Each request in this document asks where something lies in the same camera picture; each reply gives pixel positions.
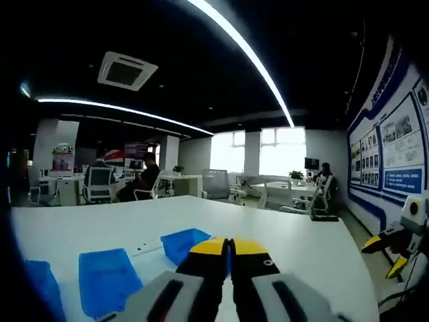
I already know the long ceiling light strip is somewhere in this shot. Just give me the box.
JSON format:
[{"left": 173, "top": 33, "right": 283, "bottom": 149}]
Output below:
[{"left": 186, "top": 0, "right": 296, "bottom": 128}]

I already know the ceiling air conditioner vent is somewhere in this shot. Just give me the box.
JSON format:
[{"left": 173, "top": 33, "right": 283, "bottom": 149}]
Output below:
[{"left": 97, "top": 50, "right": 159, "bottom": 92}]

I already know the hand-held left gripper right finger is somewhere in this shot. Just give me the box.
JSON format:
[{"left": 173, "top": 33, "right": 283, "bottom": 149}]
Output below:
[{"left": 229, "top": 237, "right": 353, "bottom": 322}]

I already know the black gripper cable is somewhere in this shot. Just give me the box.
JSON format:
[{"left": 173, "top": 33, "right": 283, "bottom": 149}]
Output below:
[{"left": 377, "top": 250, "right": 424, "bottom": 307}]

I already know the pink wall screen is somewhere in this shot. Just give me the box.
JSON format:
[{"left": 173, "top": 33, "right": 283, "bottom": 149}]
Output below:
[{"left": 123, "top": 143, "right": 150, "bottom": 159}]

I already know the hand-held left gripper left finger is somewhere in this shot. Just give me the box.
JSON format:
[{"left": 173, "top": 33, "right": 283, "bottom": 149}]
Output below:
[{"left": 97, "top": 237, "right": 229, "bottom": 322}]

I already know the blue white wall poster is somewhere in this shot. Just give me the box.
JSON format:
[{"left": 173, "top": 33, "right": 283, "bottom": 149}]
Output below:
[{"left": 346, "top": 34, "right": 429, "bottom": 235}]

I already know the white office chair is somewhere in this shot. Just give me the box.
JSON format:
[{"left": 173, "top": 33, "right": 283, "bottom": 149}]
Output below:
[
  {"left": 81, "top": 166, "right": 115, "bottom": 205},
  {"left": 279, "top": 174, "right": 337, "bottom": 216},
  {"left": 133, "top": 170, "right": 164, "bottom": 201}
]

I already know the blue plastic bin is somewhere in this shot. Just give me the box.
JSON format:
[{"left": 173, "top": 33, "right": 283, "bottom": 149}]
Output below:
[
  {"left": 24, "top": 260, "right": 67, "bottom": 322},
  {"left": 78, "top": 248, "right": 144, "bottom": 320},
  {"left": 160, "top": 228, "right": 214, "bottom": 266}
]

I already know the grey mesh office chair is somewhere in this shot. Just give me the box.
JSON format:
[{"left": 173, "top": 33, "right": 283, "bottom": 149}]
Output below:
[{"left": 201, "top": 168, "right": 233, "bottom": 201}]

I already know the white office desk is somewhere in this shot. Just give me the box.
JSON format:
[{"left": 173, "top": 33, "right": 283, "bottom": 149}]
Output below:
[{"left": 160, "top": 173, "right": 204, "bottom": 199}]

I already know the colourful display shelf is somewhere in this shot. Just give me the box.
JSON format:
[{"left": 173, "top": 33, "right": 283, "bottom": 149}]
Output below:
[{"left": 51, "top": 143, "right": 75, "bottom": 172}]

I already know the black flat device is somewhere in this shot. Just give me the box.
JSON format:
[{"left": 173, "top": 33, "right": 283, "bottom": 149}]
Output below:
[{"left": 310, "top": 213, "right": 340, "bottom": 223}]

